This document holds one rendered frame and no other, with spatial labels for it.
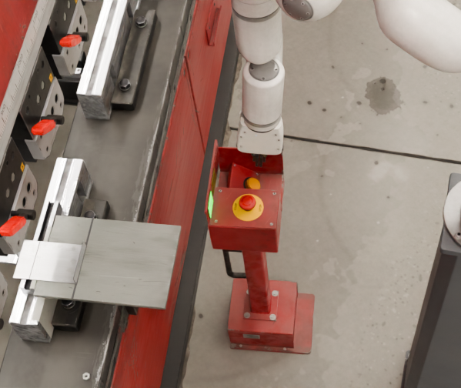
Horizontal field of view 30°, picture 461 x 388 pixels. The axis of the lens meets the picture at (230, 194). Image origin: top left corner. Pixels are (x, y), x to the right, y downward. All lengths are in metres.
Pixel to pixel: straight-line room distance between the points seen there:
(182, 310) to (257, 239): 0.74
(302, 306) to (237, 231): 0.78
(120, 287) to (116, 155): 0.42
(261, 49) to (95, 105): 0.55
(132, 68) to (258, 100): 0.47
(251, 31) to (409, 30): 0.33
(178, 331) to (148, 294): 1.01
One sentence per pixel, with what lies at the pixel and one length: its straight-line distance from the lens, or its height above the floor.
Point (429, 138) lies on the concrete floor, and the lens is 3.05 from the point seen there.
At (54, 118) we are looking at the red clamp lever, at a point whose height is 1.27.
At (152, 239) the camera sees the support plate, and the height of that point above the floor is 1.00.
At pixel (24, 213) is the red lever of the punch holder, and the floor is 1.26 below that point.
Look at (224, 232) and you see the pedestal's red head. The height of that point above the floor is 0.75.
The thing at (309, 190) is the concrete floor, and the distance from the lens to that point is 2.90.
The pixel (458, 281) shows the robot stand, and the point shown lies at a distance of 1.81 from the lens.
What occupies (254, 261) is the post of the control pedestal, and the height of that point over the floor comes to 0.46.
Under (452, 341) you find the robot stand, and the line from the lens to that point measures 2.09.
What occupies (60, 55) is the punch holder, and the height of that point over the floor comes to 1.25.
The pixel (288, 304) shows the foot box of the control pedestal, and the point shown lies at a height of 0.12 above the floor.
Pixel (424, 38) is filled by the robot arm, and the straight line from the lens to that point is 1.36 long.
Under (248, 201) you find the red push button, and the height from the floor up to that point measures 0.81.
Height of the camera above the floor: 2.47
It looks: 58 degrees down
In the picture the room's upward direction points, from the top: 9 degrees counter-clockwise
